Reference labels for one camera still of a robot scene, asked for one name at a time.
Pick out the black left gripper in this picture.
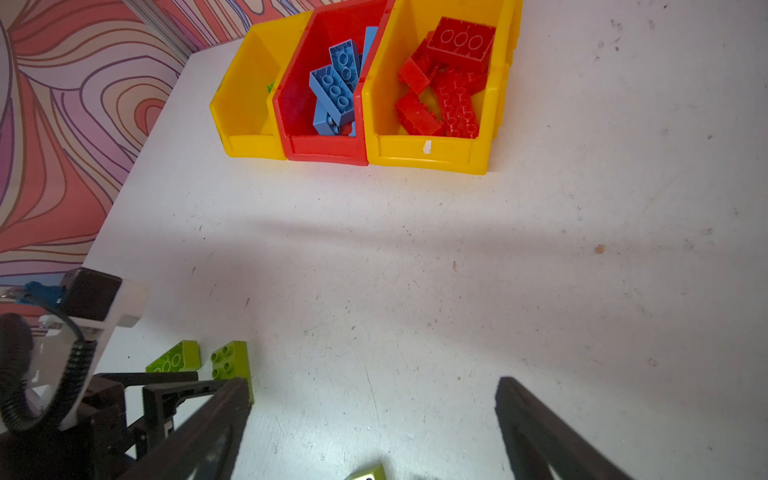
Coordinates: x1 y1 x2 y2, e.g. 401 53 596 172
1 372 209 479

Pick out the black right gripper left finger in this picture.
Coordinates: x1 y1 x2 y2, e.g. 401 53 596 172
121 378 251 479

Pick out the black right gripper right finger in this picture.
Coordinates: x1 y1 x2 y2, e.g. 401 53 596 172
495 377 630 480

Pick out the green lego brick large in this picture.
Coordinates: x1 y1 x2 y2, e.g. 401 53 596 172
345 463 387 480

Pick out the blue lego brick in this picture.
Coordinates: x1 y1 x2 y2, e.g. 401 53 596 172
360 26 378 67
313 100 341 136
329 39 362 92
309 65 355 125

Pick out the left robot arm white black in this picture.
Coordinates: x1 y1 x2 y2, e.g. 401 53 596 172
1 267 250 479

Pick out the pile of red legos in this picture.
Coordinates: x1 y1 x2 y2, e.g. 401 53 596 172
395 17 496 139

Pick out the yellow plastic bin left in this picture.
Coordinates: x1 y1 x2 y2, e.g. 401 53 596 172
210 12 312 160

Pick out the yellow plastic bin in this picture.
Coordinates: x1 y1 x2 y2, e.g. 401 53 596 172
362 1 522 175
210 12 312 160

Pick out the yellow plastic bin right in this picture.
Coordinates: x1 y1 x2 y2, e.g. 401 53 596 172
362 1 522 175

